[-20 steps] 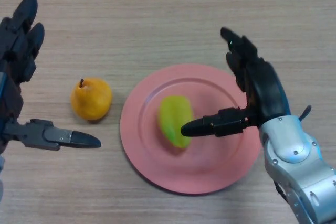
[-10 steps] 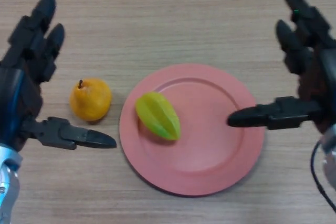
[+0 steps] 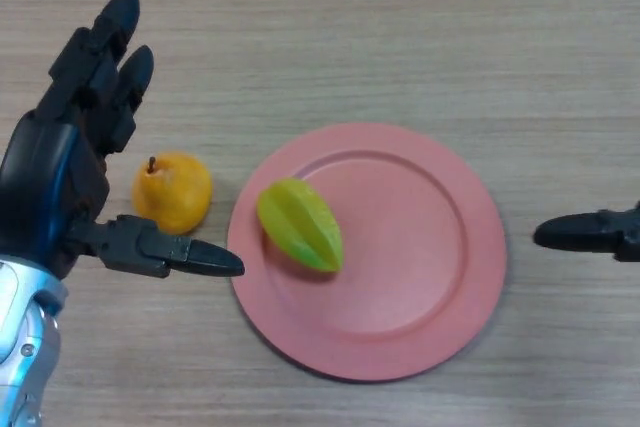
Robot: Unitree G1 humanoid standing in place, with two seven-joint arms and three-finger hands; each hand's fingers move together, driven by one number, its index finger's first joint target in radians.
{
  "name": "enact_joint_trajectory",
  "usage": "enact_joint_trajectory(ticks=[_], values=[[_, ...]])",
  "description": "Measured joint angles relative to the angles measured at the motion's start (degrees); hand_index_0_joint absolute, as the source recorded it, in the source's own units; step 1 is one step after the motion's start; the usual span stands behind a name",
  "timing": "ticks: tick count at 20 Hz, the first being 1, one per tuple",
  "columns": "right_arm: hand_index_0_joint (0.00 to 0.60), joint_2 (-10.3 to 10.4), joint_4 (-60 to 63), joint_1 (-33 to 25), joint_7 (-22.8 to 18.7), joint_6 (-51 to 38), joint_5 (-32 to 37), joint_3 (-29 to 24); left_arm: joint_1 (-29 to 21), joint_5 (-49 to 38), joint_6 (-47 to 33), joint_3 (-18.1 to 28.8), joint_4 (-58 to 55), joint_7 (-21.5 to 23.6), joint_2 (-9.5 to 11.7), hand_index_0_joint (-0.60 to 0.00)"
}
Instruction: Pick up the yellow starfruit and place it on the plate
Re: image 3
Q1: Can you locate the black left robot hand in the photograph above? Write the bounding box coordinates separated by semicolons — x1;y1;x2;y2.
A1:
0;0;246;281

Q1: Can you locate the orange yellow pear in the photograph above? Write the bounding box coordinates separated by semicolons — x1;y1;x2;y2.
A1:
131;150;214;236

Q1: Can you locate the pink round plate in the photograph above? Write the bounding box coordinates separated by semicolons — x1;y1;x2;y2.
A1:
226;121;508;382

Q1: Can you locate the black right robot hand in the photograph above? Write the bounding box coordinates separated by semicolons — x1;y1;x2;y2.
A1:
533;200;640;264

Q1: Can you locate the yellow starfruit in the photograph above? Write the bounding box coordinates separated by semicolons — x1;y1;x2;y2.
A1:
255;176;344;275

